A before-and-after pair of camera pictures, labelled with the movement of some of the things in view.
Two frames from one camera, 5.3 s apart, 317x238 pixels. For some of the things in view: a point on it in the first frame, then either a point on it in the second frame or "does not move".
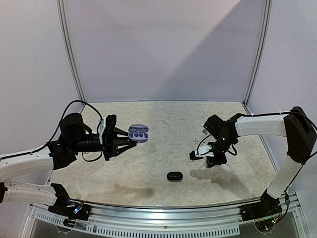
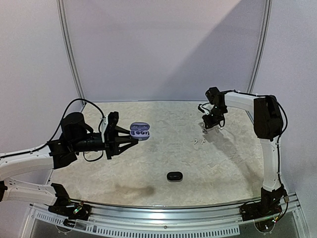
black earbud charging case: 175,176 does not move
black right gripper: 215,157 → 213,119
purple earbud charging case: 138,133 does not move
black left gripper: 112,141 does not move
